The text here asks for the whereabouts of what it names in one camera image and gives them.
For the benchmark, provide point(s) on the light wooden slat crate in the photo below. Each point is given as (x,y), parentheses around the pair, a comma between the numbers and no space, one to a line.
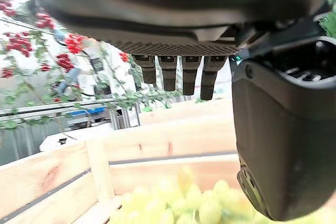
(162,140)

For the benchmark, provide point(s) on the green grape bunch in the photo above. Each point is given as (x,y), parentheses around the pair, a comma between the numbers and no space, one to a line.
(181,203)

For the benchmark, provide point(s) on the person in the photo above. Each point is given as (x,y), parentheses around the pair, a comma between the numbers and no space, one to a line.
(78,61)

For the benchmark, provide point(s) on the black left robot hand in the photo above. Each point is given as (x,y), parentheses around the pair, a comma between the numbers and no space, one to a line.
(278,119)

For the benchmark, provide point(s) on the red berry vine garland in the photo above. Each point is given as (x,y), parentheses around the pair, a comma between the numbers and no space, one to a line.
(39,58)

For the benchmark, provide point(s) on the metal frame workbench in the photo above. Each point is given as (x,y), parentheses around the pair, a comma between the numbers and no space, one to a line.
(65,119)

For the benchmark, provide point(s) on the white box with black marks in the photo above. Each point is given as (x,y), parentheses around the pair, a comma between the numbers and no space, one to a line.
(71,138)

